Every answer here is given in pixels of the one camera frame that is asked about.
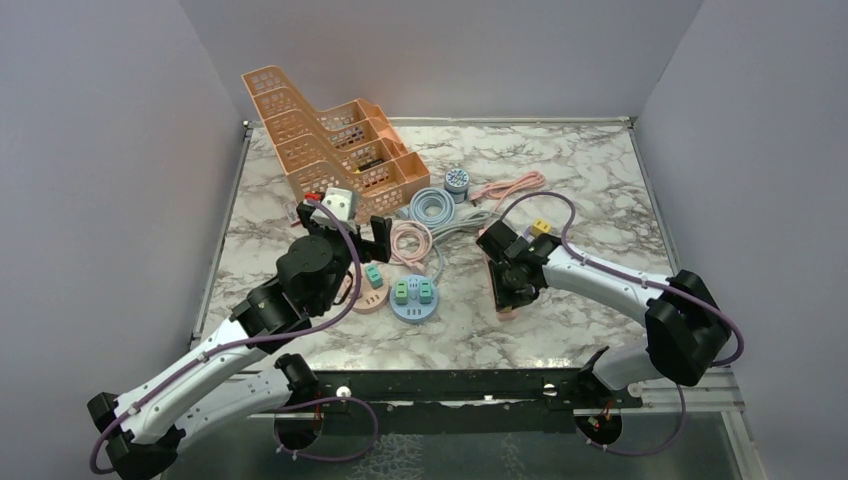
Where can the round blue patterned tin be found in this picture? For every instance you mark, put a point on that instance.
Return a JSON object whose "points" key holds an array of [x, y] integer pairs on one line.
{"points": [[457, 183]]}

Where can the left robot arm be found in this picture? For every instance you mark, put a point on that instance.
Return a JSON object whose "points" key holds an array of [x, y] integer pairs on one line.
{"points": [[144, 430]]}

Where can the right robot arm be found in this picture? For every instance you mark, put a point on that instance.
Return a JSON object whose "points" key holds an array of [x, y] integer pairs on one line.
{"points": [[684, 328]]}

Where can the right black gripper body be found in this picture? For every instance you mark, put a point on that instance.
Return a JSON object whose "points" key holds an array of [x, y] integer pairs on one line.
{"points": [[509, 292]]}

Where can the orange plastic file organizer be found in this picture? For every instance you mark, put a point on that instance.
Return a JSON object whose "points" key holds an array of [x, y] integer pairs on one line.
{"points": [[352, 146]]}

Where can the pink round power socket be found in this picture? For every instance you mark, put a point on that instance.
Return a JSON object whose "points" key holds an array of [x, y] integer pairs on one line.
{"points": [[368, 300]]}

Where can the red white small box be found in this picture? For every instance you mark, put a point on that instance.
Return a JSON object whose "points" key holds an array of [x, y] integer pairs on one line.
{"points": [[291, 213]]}

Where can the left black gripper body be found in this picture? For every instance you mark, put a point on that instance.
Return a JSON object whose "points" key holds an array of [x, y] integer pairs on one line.
{"points": [[371, 250]]}

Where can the teal blue usb charger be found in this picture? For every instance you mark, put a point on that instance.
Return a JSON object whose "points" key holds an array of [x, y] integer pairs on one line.
{"points": [[374, 276]]}

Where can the pink power strip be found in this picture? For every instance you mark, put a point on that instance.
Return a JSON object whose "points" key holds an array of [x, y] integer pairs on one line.
{"points": [[505, 314]]}

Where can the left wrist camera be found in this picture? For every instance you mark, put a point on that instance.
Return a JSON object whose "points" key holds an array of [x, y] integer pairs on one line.
{"points": [[341, 203]]}

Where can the green usb charger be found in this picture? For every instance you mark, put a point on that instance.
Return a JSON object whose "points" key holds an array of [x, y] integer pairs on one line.
{"points": [[401, 292]]}

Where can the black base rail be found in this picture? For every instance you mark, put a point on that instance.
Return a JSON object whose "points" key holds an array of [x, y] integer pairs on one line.
{"points": [[434, 402]]}

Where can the yellow charger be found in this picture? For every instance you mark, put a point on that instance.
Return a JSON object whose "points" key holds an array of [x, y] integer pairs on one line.
{"points": [[540, 227]]}

